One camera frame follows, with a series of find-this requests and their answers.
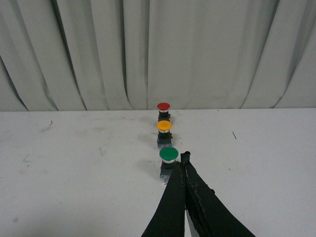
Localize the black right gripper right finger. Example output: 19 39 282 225
184 153 254 237

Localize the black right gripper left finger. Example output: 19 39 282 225
142 151 190 237

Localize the yellow push button switch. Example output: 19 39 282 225
157 120 172 148

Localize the white curtain backdrop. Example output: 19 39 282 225
0 0 316 111

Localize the green push button switch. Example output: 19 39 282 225
159 147 179 184

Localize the red push button switch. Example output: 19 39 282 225
157 102 171 121

